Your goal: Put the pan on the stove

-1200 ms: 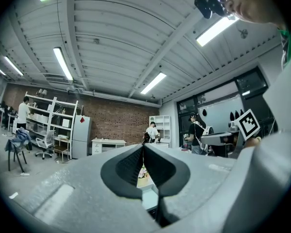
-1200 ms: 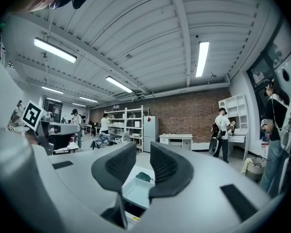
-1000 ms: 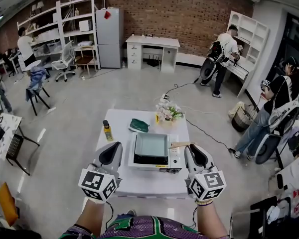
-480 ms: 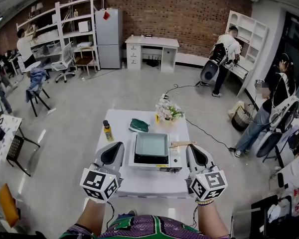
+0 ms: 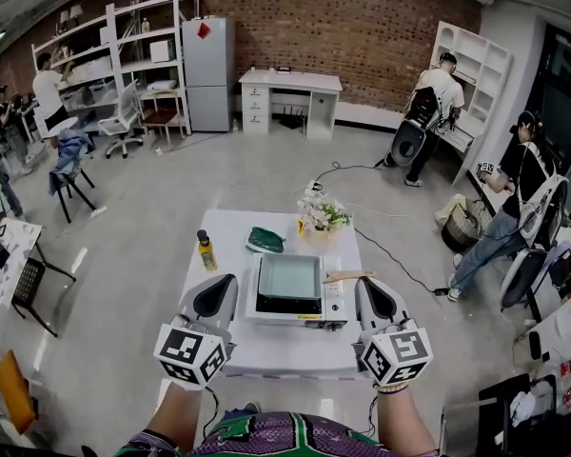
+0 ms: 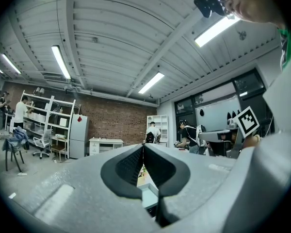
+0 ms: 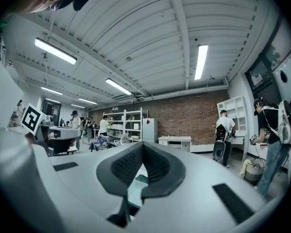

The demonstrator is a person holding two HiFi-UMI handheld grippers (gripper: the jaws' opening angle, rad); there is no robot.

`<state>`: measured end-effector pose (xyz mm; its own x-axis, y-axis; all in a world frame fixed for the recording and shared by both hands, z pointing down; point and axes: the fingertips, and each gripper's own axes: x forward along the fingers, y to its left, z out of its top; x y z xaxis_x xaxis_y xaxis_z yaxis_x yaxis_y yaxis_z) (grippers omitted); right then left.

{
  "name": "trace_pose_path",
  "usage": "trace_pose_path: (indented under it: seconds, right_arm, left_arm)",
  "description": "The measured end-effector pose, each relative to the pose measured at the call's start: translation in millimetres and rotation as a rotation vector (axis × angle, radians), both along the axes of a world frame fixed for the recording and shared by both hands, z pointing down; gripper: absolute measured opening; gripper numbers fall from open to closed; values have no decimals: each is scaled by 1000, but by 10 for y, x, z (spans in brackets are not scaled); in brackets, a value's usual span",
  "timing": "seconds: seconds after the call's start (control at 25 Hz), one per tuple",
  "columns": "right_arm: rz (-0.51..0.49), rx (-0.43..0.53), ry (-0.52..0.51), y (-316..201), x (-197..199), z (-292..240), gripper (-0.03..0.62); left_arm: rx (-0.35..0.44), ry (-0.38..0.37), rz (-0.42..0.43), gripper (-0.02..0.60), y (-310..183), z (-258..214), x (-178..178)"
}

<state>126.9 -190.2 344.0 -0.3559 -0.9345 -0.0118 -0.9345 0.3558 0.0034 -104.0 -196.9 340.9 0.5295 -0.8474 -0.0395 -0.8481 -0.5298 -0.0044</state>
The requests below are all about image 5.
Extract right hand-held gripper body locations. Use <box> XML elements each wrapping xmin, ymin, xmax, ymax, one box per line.
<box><xmin>351</xmin><ymin>319</ymin><xmax>433</xmax><ymax>386</ymax></box>

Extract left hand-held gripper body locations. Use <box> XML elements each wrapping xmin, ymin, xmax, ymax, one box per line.
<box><xmin>152</xmin><ymin>314</ymin><xmax>238</xmax><ymax>386</ymax></box>

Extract white portable induction cooktop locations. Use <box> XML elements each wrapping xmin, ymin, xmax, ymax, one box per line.
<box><xmin>245</xmin><ymin>252</ymin><xmax>351</xmax><ymax>332</ymax></box>

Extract person's right forearm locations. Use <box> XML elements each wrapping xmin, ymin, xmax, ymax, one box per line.
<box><xmin>376</xmin><ymin>390</ymin><xmax>440</xmax><ymax>454</ymax></box>

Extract person's left forearm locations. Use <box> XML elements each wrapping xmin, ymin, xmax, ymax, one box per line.
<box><xmin>145</xmin><ymin>382</ymin><xmax>211</xmax><ymax>451</ymax></box>

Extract yellow oil bottle black cap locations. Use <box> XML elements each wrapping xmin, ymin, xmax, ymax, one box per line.
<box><xmin>196</xmin><ymin>228</ymin><xmax>219</xmax><ymax>271</ymax></box>

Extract dark green folded cloth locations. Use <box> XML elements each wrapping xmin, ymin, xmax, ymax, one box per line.
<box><xmin>246</xmin><ymin>226</ymin><xmax>286</xmax><ymax>255</ymax></box>

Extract woven basket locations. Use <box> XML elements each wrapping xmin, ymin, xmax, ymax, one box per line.
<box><xmin>440</xmin><ymin>209</ymin><xmax>482</xmax><ymax>254</ymax></box>

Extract pink flower bouquet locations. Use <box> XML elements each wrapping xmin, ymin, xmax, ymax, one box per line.
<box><xmin>296</xmin><ymin>191</ymin><xmax>353</xmax><ymax>245</ymax></box>

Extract cream cloth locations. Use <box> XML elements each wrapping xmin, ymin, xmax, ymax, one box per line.
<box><xmin>434</xmin><ymin>192</ymin><xmax>468</xmax><ymax>228</ymax></box>

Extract black white rig on stand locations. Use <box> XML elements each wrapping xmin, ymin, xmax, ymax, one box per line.
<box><xmin>499</xmin><ymin>248</ymin><xmax>552</xmax><ymax>324</ymax></box>

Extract green purple patterned shirt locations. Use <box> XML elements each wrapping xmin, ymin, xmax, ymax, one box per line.
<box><xmin>116</xmin><ymin>409</ymin><xmax>442</xmax><ymax>457</ymax></box>

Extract orange cushion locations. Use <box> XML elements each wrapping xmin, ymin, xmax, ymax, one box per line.
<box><xmin>0</xmin><ymin>348</ymin><xmax>38</xmax><ymax>436</ymax></box>

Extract black chair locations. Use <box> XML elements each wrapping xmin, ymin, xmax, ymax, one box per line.
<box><xmin>49</xmin><ymin>159</ymin><xmax>99</xmax><ymax>224</ymax></box>

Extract small wooden stool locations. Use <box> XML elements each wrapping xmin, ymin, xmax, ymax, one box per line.
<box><xmin>141</xmin><ymin>88</ymin><xmax>187</xmax><ymax>148</ymax></box>

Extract blue clothes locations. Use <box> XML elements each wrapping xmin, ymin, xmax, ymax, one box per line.
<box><xmin>49</xmin><ymin>129</ymin><xmax>96</xmax><ymax>195</ymax></box>

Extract black router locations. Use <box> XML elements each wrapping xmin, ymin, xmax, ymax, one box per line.
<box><xmin>276</xmin><ymin>106</ymin><xmax>311</xmax><ymax>131</ymax></box>

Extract white office chair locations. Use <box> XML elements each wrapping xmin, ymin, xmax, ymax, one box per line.
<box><xmin>97</xmin><ymin>79</ymin><xmax>147</xmax><ymax>160</ymax></box>

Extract grey refrigerator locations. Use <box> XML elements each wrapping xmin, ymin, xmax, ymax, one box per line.
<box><xmin>180</xmin><ymin>15</ymin><xmax>237</xmax><ymax>134</ymax></box>

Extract white desk with drawers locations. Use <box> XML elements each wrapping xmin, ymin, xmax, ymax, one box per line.
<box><xmin>237</xmin><ymin>67</ymin><xmax>344</xmax><ymax>141</ymax></box>

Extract white microwave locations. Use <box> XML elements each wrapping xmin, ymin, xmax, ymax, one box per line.
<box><xmin>149</xmin><ymin>39</ymin><xmax>177</xmax><ymax>64</ymax></box>

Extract dark framed window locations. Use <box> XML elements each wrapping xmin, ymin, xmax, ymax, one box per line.
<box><xmin>527</xmin><ymin>24</ymin><xmax>571</xmax><ymax>180</ymax></box>

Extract white shelving rack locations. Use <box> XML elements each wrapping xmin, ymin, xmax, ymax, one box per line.
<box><xmin>30</xmin><ymin>0</ymin><xmax>192</xmax><ymax>138</ymax></box>

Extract white hutch cabinet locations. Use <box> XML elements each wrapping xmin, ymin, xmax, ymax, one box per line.
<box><xmin>430</xmin><ymin>20</ymin><xmax>514</xmax><ymax>186</ymax></box>

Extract black power cable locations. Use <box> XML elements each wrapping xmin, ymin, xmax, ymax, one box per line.
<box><xmin>354</xmin><ymin>228</ymin><xmax>452</xmax><ymax>298</ymax></box>

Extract low table black frame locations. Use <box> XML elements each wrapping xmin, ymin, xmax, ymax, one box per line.
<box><xmin>0</xmin><ymin>216</ymin><xmax>77</xmax><ymax>338</ymax></box>

